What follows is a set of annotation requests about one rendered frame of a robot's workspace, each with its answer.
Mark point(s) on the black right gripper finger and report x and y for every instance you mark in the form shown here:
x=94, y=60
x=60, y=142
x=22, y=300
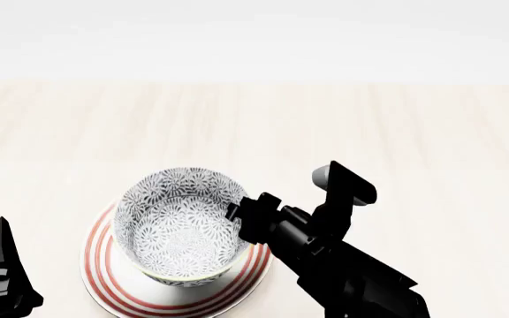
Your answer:
x=233, y=212

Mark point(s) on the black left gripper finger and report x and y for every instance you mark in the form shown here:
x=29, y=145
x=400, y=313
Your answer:
x=5, y=245

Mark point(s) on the white bowl with grey floral pattern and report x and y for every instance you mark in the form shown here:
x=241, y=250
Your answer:
x=179, y=228

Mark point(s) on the white plate with red rings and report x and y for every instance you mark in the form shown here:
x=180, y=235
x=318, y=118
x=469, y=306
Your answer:
x=117, y=291

